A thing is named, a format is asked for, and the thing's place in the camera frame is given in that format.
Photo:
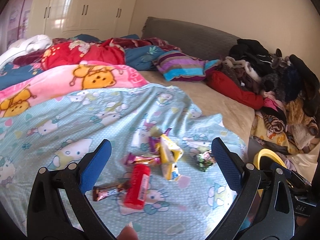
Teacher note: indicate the pink cartoon bear blanket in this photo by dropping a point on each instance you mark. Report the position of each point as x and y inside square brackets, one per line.
[62, 80]

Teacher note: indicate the red floral quilt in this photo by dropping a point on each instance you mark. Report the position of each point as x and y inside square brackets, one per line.
[76, 51]

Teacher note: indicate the yellow cartoon blanket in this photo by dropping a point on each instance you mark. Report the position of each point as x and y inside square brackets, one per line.
[271, 132]

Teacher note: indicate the beige bed sheet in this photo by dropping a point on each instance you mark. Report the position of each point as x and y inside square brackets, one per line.
[237, 117]

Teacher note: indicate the purple candy wrapper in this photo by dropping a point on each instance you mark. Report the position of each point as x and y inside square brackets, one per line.
[153, 141]

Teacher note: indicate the red cylindrical candy pack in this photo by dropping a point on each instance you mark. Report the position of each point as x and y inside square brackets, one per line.
[139, 181]

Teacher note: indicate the magenta yellow snack wrapper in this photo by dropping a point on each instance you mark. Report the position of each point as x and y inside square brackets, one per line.
[146, 159]

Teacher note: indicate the person's left hand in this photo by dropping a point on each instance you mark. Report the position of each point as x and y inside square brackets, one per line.
[128, 233]

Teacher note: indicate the light blue Hello Kitty blanket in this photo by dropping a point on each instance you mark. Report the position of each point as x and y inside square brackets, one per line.
[55, 133]

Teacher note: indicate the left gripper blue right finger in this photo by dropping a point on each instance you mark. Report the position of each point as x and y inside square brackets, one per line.
[263, 206]

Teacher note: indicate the purple striped pillow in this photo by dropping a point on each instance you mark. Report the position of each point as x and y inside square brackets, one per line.
[177, 66]

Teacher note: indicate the white garment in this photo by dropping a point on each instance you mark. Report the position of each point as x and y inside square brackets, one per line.
[25, 46]

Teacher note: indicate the pile of dark clothes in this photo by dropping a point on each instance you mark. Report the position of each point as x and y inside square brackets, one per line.
[289, 88]

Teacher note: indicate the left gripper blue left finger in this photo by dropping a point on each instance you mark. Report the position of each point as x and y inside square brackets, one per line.
[47, 217]

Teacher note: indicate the yellow rimmed black trash bin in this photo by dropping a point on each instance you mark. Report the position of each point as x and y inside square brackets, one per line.
[262, 160]

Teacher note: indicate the blue leaf pattern quilt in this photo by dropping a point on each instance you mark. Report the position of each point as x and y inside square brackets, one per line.
[139, 54]

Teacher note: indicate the green black snack wrapper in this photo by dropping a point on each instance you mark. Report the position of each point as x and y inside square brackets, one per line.
[205, 160]

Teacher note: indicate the grey headboard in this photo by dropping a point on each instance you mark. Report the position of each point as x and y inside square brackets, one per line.
[196, 40]

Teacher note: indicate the red cushion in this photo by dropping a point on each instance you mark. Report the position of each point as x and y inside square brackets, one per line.
[227, 87]

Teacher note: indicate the brown chocolate bar wrapper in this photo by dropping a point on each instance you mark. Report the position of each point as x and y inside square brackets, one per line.
[102, 192]

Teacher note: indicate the white glossy wardrobe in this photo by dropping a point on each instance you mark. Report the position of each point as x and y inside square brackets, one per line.
[67, 18]

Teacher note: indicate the yellow white snack bag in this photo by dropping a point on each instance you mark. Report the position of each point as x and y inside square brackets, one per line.
[170, 153]

